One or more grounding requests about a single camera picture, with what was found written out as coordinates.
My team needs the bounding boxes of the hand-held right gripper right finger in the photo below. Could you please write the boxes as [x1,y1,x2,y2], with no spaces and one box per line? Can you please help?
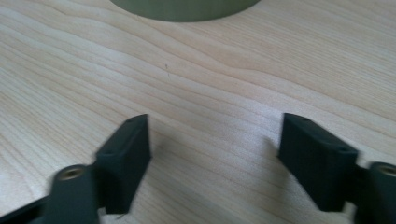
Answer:
[277,112,360,213]

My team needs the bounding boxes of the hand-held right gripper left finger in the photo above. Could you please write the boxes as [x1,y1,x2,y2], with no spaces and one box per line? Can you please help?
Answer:
[93,113,152,217]

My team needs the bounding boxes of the green round trash bin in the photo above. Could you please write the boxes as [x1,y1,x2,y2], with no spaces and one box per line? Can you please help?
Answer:
[109,0,262,23]

